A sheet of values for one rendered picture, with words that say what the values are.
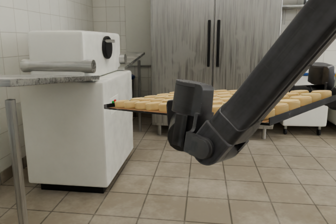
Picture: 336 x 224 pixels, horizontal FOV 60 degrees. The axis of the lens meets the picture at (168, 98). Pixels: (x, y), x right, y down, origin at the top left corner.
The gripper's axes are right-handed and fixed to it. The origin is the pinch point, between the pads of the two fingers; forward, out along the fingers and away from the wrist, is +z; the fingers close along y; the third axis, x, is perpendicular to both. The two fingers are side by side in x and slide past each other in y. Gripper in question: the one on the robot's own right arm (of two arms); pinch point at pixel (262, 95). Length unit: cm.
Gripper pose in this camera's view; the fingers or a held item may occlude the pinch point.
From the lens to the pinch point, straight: 101.4
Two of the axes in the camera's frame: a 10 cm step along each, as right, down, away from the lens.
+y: -0.5, -9.9, -1.2
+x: -0.4, 1.2, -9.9
